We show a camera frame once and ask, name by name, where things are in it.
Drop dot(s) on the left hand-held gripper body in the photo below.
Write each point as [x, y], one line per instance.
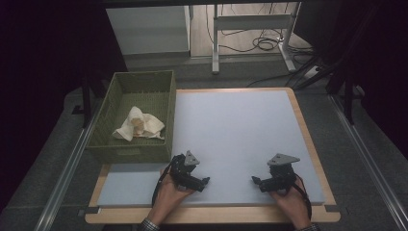
[183, 168]

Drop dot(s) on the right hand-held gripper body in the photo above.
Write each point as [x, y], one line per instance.
[282, 174]

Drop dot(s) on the cream printed cloth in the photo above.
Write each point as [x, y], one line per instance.
[151, 123]

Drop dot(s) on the green woven basket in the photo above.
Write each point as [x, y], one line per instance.
[104, 130]

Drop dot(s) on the person's left hand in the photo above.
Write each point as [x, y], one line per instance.
[168, 199]

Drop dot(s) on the person's right hand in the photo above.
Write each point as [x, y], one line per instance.
[292, 205]

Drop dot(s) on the black tape strip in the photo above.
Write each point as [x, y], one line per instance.
[89, 211]
[332, 208]

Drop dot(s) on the black stand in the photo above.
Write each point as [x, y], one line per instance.
[86, 102]
[348, 96]

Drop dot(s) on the white power strip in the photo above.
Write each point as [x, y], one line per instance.
[311, 72]

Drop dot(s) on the white cabinet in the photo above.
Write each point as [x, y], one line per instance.
[147, 30]

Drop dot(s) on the metal floor rail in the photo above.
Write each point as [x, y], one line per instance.
[64, 179]
[369, 160]

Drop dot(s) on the white desk frame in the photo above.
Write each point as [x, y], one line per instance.
[251, 22]

